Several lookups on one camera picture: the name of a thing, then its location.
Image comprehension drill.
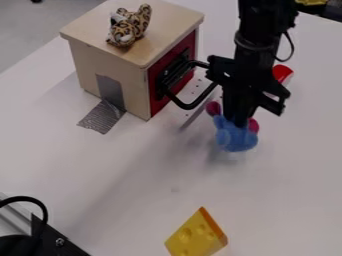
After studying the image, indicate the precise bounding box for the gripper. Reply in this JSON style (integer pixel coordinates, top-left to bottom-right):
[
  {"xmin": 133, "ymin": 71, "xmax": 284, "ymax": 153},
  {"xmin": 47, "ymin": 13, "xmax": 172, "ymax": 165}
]
[{"xmin": 204, "ymin": 54, "xmax": 293, "ymax": 130}]

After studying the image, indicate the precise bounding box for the blue elephant plush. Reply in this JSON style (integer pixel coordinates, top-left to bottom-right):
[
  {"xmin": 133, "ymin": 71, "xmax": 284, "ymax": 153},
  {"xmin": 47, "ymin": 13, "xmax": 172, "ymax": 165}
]
[{"xmin": 204, "ymin": 100, "xmax": 261, "ymax": 153}]

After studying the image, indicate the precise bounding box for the drawer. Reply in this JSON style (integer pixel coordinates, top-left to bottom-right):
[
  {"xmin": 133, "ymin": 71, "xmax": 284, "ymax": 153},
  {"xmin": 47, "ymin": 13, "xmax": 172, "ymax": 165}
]
[{"xmin": 145, "ymin": 29, "xmax": 221, "ymax": 118}]

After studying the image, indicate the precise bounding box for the red toy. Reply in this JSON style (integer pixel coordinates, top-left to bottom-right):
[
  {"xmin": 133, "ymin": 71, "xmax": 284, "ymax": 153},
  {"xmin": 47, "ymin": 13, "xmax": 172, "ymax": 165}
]
[{"xmin": 271, "ymin": 64, "xmax": 296, "ymax": 86}]

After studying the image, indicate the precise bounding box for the yellow toy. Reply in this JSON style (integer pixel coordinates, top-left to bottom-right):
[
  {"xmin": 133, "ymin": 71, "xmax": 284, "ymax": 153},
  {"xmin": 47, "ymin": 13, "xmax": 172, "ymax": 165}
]
[{"xmin": 293, "ymin": 0, "xmax": 329, "ymax": 7}]

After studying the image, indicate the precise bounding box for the cabinet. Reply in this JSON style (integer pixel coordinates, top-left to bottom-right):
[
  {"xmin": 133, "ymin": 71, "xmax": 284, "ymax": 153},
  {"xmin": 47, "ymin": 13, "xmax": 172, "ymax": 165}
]
[{"xmin": 58, "ymin": 0, "xmax": 206, "ymax": 122}]

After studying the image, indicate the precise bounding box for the leopard plush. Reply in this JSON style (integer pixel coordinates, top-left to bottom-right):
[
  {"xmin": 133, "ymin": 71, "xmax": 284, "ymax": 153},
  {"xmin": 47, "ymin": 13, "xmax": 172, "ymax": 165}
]
[{"xmin": 104, "ymin": 3, "xmax": 154, "ymax": 48}]

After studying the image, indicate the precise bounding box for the grey tape patch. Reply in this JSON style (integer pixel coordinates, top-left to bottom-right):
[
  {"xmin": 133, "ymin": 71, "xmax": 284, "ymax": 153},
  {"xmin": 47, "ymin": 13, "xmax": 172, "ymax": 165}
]
[{"xmin": 76, "ymin": 73, "xmax": 129, "ymax": 136}]

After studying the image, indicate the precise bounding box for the yellow toy cheese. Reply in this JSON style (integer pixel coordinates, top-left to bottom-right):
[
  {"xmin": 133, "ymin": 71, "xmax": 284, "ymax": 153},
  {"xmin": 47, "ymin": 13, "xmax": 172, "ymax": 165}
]
[{"xmin": 162, "ymin": 206, "xmax": 230, "ymax": 256}]

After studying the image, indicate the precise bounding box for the black cable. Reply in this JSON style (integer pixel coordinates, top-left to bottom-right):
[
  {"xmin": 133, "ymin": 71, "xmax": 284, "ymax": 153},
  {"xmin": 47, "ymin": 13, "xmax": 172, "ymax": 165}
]
[{"xmin": 0, "ymin": 195, "xmax": 50, "ymax": 238}]

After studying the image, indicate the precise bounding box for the black metal bracket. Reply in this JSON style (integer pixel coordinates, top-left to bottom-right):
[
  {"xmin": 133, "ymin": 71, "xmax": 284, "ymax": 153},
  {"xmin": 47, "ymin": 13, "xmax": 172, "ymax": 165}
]
[{"xmin": 0, "ymin": 213, "xmax": 93, "ymax": 256}]

